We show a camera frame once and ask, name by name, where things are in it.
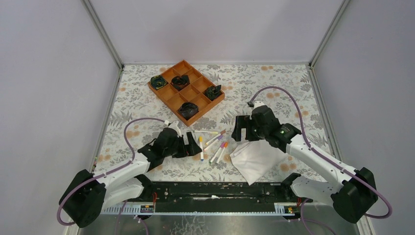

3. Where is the white marker green end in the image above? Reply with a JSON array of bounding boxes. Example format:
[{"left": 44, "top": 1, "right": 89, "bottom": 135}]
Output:
[{"left": 194, "top": 130, "right": 213, "bottom": 135}]

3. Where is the white marker pen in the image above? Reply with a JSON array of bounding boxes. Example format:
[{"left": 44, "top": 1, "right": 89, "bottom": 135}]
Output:
[
  {"left": 216, "top": 148, "right": 226, "bottom": 164},
  {"left": 209, "top": 147, "right": 221, "bottom": 164},
  {"left": 205, "top": 133, "right": 221, "bottom": 145}
]

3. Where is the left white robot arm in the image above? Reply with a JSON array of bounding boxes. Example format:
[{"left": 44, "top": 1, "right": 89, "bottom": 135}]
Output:
[{"left": 58, "top": 127, "right": 203, "bottom": 228}]

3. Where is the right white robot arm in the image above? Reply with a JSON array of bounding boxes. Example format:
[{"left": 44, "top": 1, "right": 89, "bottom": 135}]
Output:
[{"left": 231, "top": 102, "right": 378, "bottom": 223}]

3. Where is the white folded cloth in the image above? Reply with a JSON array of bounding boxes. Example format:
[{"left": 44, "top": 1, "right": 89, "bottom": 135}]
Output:
[{"left": 230, "top": 140, "right": 288, "bottom": 185}]

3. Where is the dark blue rolled tie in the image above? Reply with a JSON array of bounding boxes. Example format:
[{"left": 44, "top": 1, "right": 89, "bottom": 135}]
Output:
[{"left": 177, "top": 102, "right": 199, "bottom": 120}]

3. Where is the orange wooden compartment tray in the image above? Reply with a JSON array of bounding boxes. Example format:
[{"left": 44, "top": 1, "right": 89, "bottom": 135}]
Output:
[{"left": 147, "top": 60, "right": 225, "bottom": 126}]

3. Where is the dark green rolled tie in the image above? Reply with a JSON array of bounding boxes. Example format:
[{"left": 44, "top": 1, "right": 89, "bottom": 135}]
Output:
[{"left": 204, "top": 85, "right": 222, "bottom": 101}]

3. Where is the green patterned rolled tie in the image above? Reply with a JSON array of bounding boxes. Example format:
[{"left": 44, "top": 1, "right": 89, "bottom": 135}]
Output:
[{"left": 150, "top": 75, "right": 168, "bottom": 91}]

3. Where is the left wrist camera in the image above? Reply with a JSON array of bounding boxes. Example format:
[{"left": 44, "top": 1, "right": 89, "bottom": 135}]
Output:
[{"left": 164, "top": 120, "right": 182, "bottom": 137}]

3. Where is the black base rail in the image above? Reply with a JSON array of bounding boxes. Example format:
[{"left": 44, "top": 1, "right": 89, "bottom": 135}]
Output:
[{"left": 129, "top": 182, "right": 304, "bottom": 214}]

